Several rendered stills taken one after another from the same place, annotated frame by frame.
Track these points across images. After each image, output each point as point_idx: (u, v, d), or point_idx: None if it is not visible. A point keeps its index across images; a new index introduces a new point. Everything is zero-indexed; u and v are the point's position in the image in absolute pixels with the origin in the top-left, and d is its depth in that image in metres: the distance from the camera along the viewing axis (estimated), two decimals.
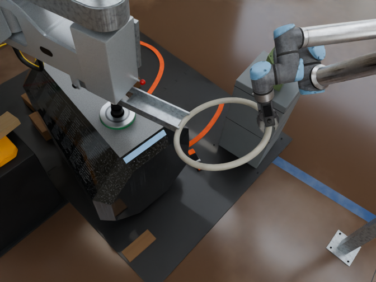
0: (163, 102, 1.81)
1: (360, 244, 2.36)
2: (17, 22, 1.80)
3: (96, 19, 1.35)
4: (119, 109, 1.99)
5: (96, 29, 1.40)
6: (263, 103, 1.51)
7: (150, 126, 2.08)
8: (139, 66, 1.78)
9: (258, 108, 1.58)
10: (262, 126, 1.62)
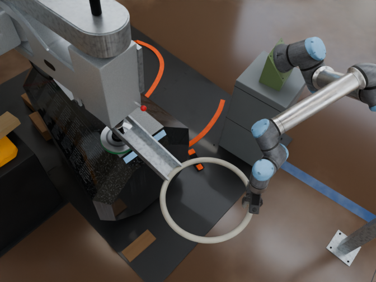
0: (160, 146, 1.83)
1: (360, 244, 2.36)
2: None
3: (90, 45, 1.27)
4: None
5: (91, 54, 1.31)
6: (254, 193, 1.60)
7: (150, 126, 2.08)
8: (141, 92, 1.68)
9: (248, 191, 1.67)
10: (245, 204, 1.72)
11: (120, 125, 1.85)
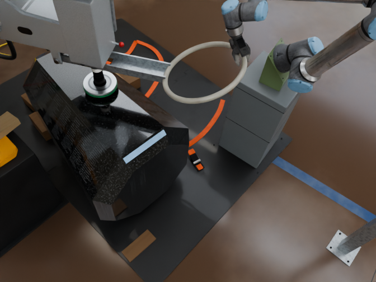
0: (144, 60, 1.99)
1: (360, 244, 2.36)
2: None
3: None
4: (102, 78, 2.12)
5: None
6: (236, 37, 1.76)
7: (150, 126, 2.08)
8: (115, 30, 1.93)
9: (232, 43, 1.82)
10: (237, 59, 1.88)
11: None
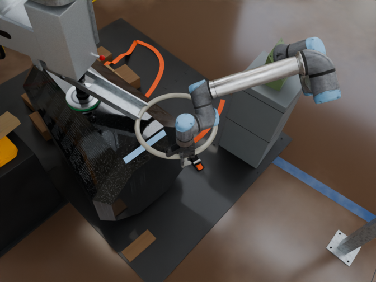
0: (124, 92, 2.02)
1: (360, 244, 2.36)
2: None
3: None
4: (84, 92, 2.09)
5: (49, 3, 1.47)
6: None
7: (150, 126, 2.08)
8: (97, 42, 1.86)
9: None
10: None
11: (83, 80, 2.01)
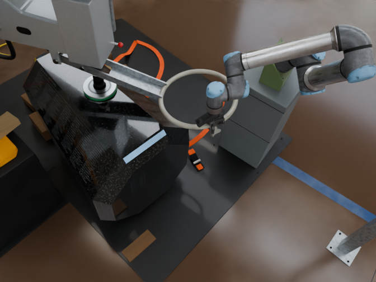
0: (142, 75, 2.09)
1: (360, 244, 2.36)
2: None
3: None
4: (102, 81, 2.14)
5: None
6: None
7: (150, 126, 2.08)
8: (114, 30, 1.92)
9: None
10: (207, 123, 1.96)
11: (101, 69, 2.06)
